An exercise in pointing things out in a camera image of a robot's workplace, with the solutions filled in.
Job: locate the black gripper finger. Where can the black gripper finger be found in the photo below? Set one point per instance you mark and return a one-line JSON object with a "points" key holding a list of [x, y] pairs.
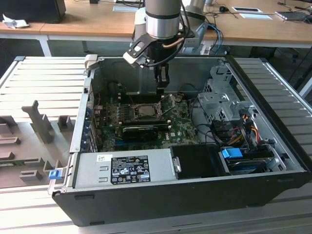
{"points": [[162, 75]]}

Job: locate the silver square CPU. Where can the silver square CPU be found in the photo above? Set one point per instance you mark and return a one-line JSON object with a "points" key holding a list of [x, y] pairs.
{"points": [[147, 111]]}

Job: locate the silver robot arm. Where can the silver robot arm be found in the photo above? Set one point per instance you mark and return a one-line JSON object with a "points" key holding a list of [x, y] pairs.
{"points": [[162, 24]]}

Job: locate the black RAM slot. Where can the black RAM slot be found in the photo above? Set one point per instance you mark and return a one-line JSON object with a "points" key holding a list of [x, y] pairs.
{"points": [[151, 120], [140, 99], [146, 123], [139, 95]]}

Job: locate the CPU socket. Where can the CPU socket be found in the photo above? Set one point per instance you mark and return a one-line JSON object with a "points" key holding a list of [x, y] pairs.
{"points": [[135, 113]]}

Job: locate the blue expansion slot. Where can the blue expansion slot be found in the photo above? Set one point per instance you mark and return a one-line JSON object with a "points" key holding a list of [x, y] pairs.
{"points": [[122, 145]]}

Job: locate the green motherboard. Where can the green motherboard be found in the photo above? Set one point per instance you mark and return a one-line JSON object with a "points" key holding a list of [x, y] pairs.
{"points": [[180, 126]]}

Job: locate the silver metal disk cage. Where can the silver metal disk cage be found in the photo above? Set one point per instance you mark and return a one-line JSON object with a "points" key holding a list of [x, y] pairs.
{"points": [[214, 100]]}

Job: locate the black graphics card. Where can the black graphics card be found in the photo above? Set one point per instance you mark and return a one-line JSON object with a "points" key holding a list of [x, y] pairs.
{"points": [[140, 134]]}

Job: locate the long wooden desk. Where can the long wooden desk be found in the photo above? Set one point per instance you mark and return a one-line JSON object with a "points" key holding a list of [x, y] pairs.
{"points": [[97, 22]]}

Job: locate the black computer mouse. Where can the black computer mouse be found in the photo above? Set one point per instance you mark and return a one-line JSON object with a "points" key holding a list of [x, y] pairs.
{"points": [[223, 9]]}

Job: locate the black plastic shroud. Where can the black plastic shroud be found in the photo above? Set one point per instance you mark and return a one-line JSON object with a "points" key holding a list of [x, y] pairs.
{"points": [[197, 161]]}

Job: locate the black power supply label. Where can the black power supply label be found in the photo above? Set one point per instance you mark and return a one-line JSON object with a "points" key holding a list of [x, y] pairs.
{"points": [[130, 168]]}

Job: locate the small white barcode sticker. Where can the small white barcode sticker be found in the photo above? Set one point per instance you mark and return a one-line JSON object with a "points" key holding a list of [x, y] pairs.
{"points": [[104, 158]]}

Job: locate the blue disk carrier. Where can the blue disk carrier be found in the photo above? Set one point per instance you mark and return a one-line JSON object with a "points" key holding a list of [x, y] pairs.
{"points": [[230, 153]]}

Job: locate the silver power supply box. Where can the silver power supply box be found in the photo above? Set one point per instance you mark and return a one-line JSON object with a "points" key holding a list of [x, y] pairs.
{"points": [[87, 170]]}

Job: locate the black open PC case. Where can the black open PC case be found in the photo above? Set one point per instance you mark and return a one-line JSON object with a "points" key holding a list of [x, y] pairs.
{"points": [[170, 207]]}

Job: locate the dark tablet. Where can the dark tablet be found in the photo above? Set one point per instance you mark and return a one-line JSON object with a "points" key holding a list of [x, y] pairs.
{"points": [[292, 15]]}

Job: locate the black box on desk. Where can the black box on desk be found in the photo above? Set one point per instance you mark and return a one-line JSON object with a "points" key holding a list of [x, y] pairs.
{"points": [[31, 9]]}

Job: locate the small wooden desk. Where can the small wooden desk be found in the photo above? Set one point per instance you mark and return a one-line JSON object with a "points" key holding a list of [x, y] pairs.
{"points": [[22, 30]]}

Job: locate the grey parts rack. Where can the grey parts rack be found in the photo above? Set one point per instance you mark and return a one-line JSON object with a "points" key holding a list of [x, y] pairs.
{"points": [[36, 146]]}

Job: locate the blue case latch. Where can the blue case latch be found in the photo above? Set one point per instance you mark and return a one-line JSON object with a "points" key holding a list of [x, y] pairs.
{"points": [[54, 174]]}

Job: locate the crumpled white paper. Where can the crumpled white paper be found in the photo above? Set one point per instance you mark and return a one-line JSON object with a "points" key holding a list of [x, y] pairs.
{"points": [[14, 23]]}

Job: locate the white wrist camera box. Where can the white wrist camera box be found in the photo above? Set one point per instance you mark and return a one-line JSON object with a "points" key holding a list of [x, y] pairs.
{"points": [[135, 53]]}

